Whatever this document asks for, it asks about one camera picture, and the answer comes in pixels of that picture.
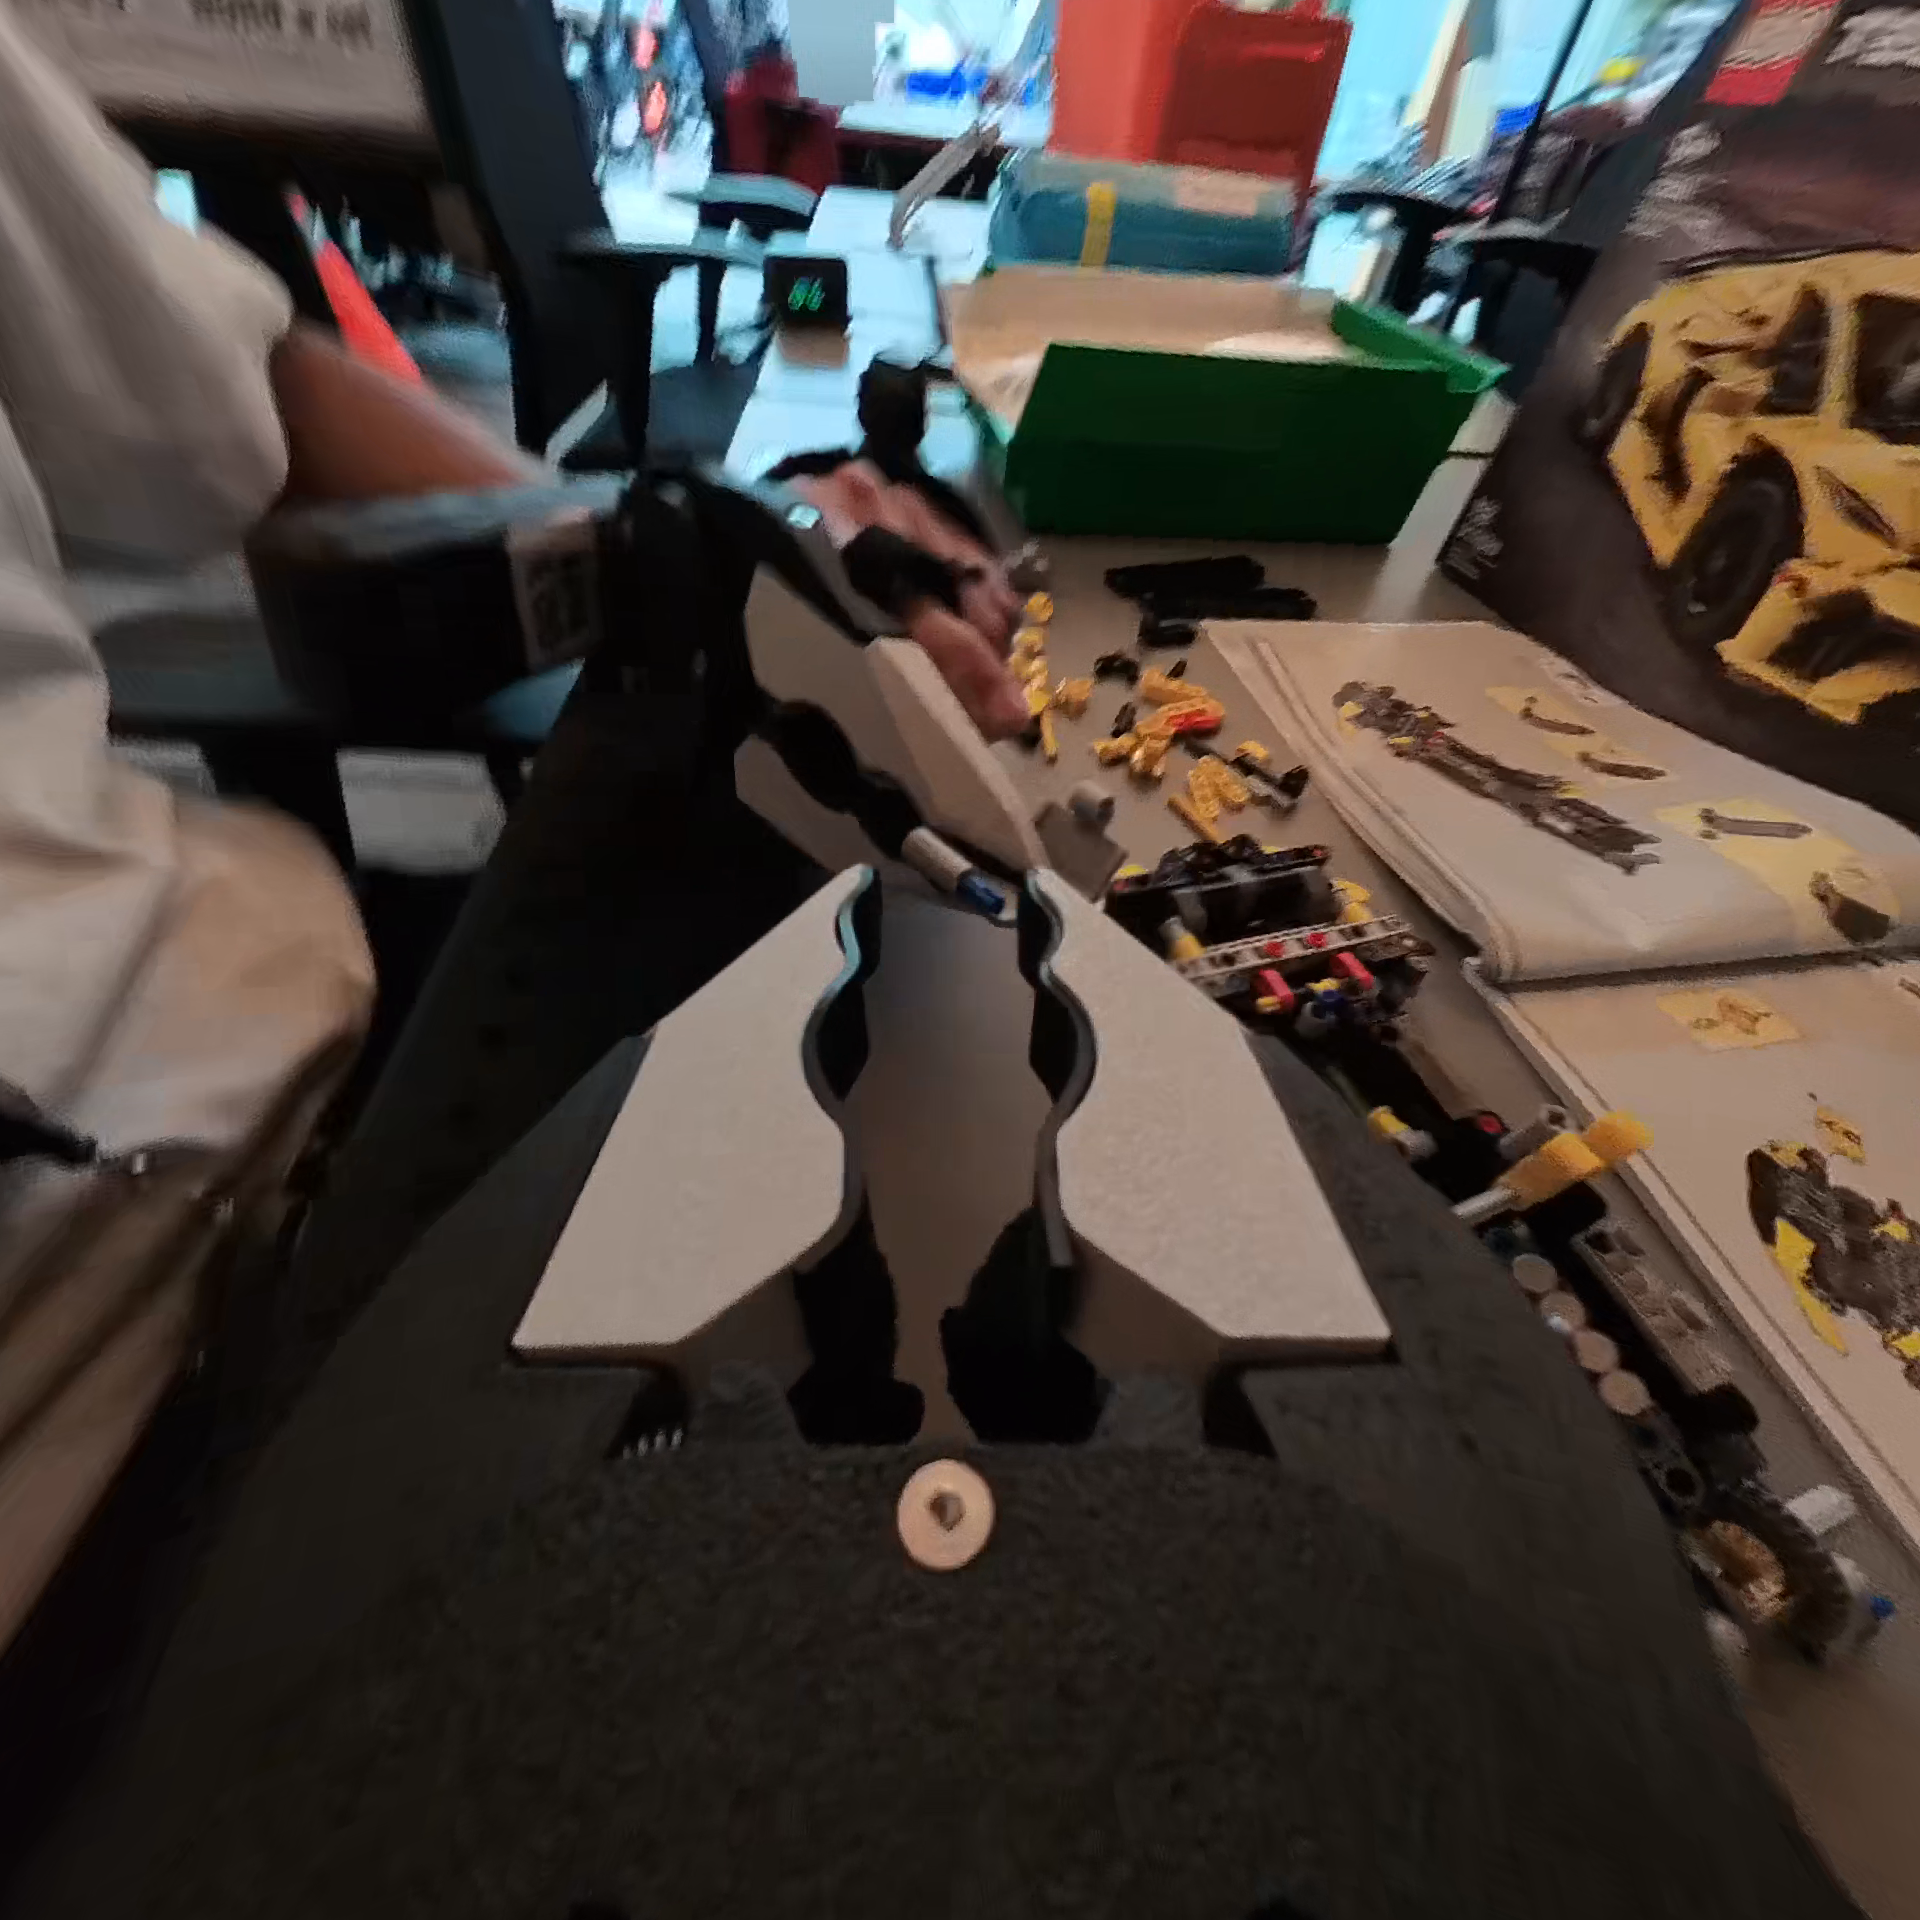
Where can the dark ribbed lego panel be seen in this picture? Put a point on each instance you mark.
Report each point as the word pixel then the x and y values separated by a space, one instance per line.
pixel 1201 579

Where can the red plastic carry case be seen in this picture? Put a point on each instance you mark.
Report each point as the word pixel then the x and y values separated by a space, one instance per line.
pixel 1201 76

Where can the lego car chassis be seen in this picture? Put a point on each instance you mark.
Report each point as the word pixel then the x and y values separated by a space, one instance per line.
pixel 1276 931

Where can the small black display device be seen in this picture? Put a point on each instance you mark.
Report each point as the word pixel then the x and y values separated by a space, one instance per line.
pixel 807 288

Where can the light grey lego bracket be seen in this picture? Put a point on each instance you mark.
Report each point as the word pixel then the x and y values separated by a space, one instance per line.
pixel 1028 569

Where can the person's left forearm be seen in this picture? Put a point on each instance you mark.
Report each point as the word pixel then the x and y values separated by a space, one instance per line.
pixel 390 434

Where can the black framed marker sign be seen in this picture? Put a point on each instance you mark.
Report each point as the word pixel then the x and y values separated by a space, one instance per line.
pixel 224 60

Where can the grey lego seat piece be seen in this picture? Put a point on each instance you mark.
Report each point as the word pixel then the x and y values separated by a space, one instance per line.
pixel 1080 849

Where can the orange traffic cone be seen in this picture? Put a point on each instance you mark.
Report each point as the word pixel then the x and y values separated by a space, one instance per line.
pixel 359 300

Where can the dark red carry bag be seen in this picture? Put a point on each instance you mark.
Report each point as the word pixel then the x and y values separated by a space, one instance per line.
pixel 774 129

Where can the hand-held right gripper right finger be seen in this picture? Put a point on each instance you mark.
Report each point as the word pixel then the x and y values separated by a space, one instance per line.
pixel 1201 1171

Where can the small black rounded device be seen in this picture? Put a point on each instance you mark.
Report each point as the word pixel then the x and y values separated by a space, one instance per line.
pixel 896 412

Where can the person's left hand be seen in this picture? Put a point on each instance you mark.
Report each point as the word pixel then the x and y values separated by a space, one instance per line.
pixel 932 555

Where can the blue lego axle pin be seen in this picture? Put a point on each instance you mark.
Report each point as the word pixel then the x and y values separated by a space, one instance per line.
pixel 983 896

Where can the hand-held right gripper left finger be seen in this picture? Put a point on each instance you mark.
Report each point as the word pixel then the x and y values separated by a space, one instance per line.
pixel 705 1171

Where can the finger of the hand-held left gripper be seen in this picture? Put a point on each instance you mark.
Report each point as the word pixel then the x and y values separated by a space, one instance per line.
pixel 811 833
pixel 944 735

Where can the teal wrapped package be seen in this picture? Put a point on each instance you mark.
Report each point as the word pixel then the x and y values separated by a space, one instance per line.
pixel 1141 218

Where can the green plastic bin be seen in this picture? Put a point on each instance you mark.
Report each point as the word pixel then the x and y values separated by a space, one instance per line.
pixel 1230 451

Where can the lego set box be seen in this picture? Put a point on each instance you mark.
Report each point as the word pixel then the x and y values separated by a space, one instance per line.
pixel 1725 451

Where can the lego instruction booklet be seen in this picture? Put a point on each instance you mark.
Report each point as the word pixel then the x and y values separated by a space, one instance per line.
pixel 1576 901

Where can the pile of yellow lego pieces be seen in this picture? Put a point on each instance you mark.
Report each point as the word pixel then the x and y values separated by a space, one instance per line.
pixel 1172 720

